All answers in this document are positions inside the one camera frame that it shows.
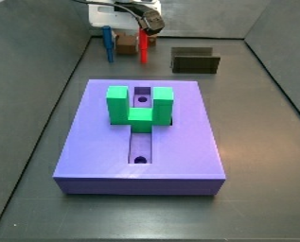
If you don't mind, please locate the purple base block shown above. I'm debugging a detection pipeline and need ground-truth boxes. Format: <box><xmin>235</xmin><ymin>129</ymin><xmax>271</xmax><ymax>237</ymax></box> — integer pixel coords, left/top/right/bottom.
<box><xmin>53</xmin><ymin>79</ymin><xmax>224</xmax><ymax>195</ymax></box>

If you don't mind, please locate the blue peg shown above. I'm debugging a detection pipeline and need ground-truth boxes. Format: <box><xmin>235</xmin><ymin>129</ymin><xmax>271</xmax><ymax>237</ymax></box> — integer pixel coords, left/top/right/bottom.
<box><xmin>101</xmin><ymin>26</ymin><xmax>113</xmax><ymax>63</ymax></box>

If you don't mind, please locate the red peg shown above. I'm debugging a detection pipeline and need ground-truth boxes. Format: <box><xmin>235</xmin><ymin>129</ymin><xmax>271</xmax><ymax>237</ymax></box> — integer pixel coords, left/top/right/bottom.
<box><xmin>138</xmin><ymin>28</ymin><xmax>148</xmax><ymax>63</ymax></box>

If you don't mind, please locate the green U-shaped block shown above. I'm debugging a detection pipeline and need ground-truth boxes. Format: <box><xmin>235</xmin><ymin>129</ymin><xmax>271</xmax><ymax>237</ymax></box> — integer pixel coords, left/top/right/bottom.
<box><xmin>105</xmin><ymin>86</ymin><xmax>172</xmax><ymax>133</ymax></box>

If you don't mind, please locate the brown T-shaped block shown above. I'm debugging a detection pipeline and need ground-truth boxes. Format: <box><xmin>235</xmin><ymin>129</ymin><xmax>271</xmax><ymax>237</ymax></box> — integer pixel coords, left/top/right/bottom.
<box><xmin>113</xmin><ymin>32</ymin><xmax>142</xmax><ymax>55</ymax></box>

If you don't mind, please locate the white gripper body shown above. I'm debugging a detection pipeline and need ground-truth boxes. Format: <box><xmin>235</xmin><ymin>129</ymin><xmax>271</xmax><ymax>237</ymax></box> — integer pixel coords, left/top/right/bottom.
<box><xmin>87</xmin><ymin>0</ymin><xmax>160</xmax><ymax>29</ymax></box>

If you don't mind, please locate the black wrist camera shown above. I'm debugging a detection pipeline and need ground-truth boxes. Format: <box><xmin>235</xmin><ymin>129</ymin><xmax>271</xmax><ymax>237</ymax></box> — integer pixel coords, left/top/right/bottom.
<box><xmin>138</xmin><ymin>10</ymin><xmax>164</xmax><ymax>36</ymax></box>

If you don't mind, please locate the dark grey fixture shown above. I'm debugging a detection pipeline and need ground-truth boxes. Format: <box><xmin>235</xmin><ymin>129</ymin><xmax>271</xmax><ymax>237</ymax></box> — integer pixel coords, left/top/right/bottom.
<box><xmin>171</xmin><ymin>47</ymin><xmax>219</xmax><ymax>74</ymax></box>

